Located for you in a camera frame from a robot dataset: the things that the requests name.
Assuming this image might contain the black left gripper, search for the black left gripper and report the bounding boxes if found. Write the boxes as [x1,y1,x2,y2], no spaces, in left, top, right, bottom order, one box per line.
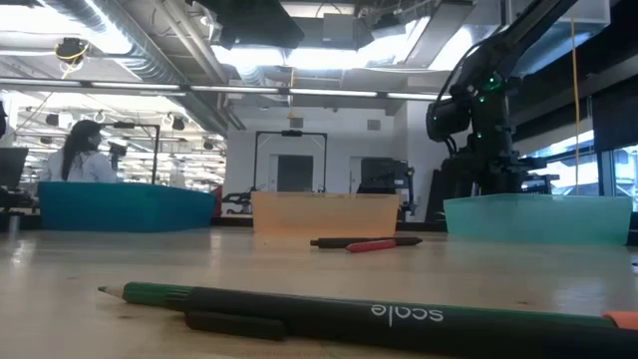
[188,0,306,50]

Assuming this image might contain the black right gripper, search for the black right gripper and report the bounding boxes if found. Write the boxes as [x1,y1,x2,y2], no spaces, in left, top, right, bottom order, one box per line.
[448,144,522,196]

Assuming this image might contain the red crayon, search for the red crayon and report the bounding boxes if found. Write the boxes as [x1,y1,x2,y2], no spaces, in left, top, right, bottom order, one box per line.
[346,238,399,254]

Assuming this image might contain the black pen with scale print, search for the black pen with scale print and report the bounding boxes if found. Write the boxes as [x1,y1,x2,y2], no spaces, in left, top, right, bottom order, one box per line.
[183,287,638,359]

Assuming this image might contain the green pencil with orange eraser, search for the green pencil with orange eraser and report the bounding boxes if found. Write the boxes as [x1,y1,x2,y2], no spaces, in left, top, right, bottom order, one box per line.
[97,281,638,333]

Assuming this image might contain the black shelf rack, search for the black shelf rack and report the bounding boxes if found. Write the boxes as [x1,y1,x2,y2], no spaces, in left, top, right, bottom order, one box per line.
[520,157,560,195]

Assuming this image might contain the black curtain panels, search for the black curtain panels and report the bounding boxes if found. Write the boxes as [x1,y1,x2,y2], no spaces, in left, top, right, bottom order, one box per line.
[426,167,450,223]

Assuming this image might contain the teal plastic bin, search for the teal plastic bin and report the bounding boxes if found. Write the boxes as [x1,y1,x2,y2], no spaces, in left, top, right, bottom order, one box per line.
[442,192,634,246]

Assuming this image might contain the long tube light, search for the long tube light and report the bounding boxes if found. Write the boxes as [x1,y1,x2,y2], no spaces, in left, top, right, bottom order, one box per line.
[0,77,453,105]

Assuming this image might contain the black equipment cabinet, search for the black equipment cabinet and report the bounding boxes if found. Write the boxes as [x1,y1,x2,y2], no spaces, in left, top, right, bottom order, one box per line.
[359,157,418,223]

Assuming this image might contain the orange translucent plastic bin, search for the orange translucent plastic bin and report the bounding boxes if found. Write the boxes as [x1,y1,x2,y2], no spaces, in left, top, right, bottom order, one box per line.
[249,191,400,238]

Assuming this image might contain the person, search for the person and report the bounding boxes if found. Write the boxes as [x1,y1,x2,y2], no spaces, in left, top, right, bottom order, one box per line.
[39,119,121,183]

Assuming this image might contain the blue plastic bin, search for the blue plastic bin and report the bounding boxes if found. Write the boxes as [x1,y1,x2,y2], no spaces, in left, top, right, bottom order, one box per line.
[37,180,216,233]

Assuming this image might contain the dark computer monitor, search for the dark computer monitor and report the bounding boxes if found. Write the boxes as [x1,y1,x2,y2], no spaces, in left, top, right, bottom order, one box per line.
[0,147,30,190]

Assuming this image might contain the black rig frame with camera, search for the black rig frame with camera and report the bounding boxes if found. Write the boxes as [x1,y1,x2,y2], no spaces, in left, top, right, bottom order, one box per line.
[252,129,329,194]

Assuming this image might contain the yellow hanging cable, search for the yellow hanging cable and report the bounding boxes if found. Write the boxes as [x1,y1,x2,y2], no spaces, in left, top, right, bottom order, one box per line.
[569,17,583,195]

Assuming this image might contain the dome sensor with yellow cable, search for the dome sensor with yellow cable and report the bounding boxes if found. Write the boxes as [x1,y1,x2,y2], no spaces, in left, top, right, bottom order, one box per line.
[53,35,92,74]

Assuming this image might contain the black aluminium table frame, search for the black aluminium table frame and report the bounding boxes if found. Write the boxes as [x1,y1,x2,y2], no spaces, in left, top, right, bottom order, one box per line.
[211,214,448,233]

